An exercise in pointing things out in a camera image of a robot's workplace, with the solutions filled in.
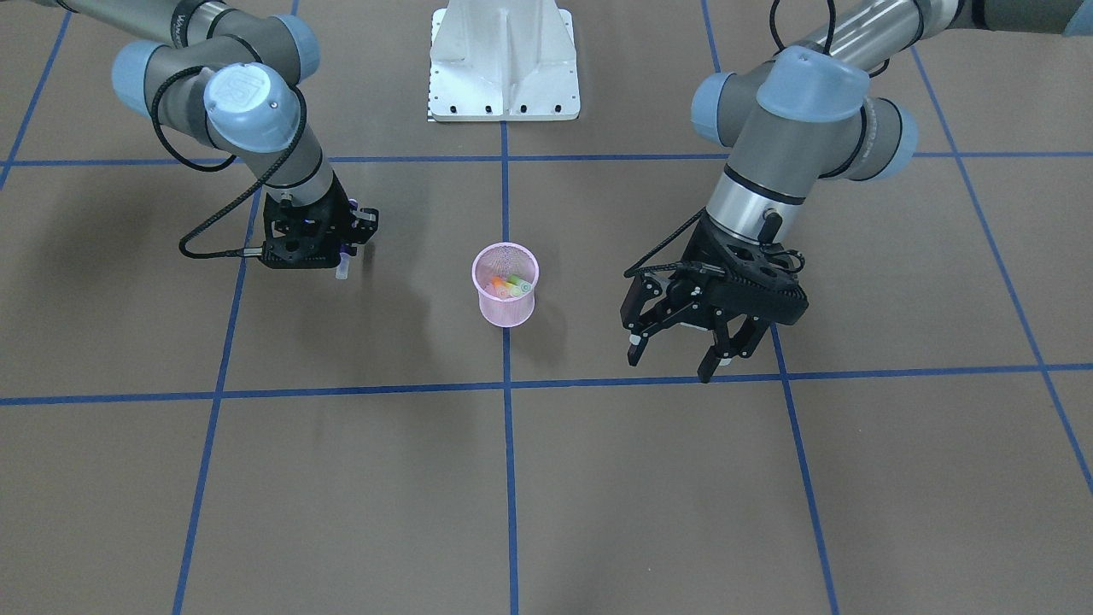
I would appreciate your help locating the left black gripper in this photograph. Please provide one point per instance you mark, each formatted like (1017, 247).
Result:
(681, 296)

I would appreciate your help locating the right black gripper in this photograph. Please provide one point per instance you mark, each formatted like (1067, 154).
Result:
(365, 224)

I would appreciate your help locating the purple highlighter pen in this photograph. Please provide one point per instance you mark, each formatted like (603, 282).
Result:
(347, 250)

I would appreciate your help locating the green highlighter pen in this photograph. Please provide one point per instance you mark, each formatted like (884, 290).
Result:
(527, 287)

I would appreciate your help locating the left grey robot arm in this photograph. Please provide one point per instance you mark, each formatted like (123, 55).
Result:
(802, 116)

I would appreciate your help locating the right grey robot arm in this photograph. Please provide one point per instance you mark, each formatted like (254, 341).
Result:
(219, 86)

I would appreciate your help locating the pink mesh pen holder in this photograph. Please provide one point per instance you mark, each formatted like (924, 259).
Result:
(505, 276)

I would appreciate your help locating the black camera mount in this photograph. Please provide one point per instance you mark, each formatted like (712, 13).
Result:
(298, 261)
(754, 280)

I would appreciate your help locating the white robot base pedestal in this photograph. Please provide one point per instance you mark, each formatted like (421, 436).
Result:
(503, 61)

